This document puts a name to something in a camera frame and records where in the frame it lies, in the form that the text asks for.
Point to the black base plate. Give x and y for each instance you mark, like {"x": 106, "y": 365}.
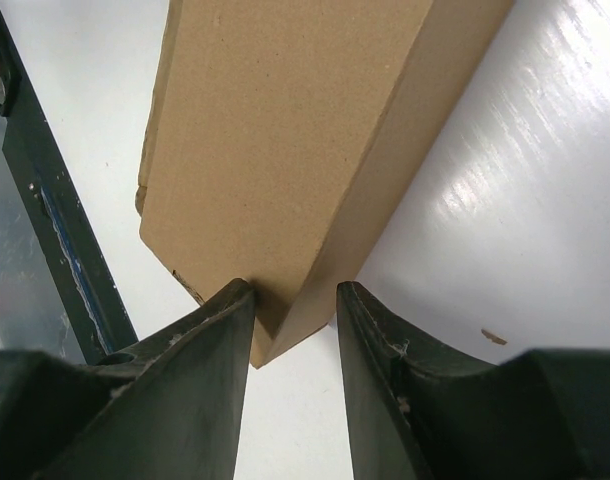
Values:
{"x": 77, "y": 267}

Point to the small cardboard scrap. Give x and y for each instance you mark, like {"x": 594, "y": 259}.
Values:
{"x": 495, "y": 339}

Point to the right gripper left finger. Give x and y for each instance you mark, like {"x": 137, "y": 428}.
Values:
{"x": 167, "y": 407}

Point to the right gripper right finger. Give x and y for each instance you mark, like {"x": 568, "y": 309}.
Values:
{"x": 419, "y": 409}

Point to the cardboard box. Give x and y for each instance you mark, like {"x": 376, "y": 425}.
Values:
{"x": 283, "y": 135}

